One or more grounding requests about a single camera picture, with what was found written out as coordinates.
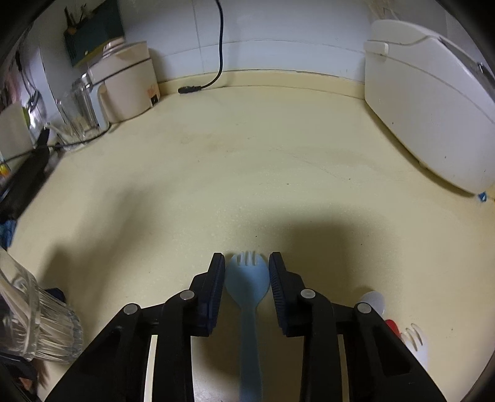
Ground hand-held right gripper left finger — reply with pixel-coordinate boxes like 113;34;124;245
46;252;226;402

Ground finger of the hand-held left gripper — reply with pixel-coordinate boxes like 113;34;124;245
42;287;67;305

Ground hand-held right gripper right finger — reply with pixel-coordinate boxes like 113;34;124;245
268;252;447;402

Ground clear glass cup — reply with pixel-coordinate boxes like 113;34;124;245
0;246;84;365

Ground blue plastic spork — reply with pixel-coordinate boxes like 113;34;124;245
225;251;270;402

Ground small white plastic spoon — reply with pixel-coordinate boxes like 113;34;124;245
359;291;388;316

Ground blue cloth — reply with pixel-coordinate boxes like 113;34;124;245
0;219;19;249

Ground black electric griddle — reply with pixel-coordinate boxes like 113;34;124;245
0;127;54;222

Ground white plastic spork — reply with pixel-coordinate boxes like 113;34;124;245
400;323;431;374

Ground cream plastic cutting board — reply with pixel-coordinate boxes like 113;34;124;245
0;102;34;164

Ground glass measuring cup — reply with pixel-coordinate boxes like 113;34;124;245
55;91;88;146

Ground glass jar with metal lid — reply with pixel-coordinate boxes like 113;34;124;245
70;75;102;133

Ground beige electric pot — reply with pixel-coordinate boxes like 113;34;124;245
87;40;162;125

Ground white rice cooker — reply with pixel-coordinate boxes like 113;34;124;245
363;19;495;195

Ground black power cable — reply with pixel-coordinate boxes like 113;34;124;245
177;0;226;94

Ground green wall utensil holder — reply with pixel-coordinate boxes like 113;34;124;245
63;0;125;69

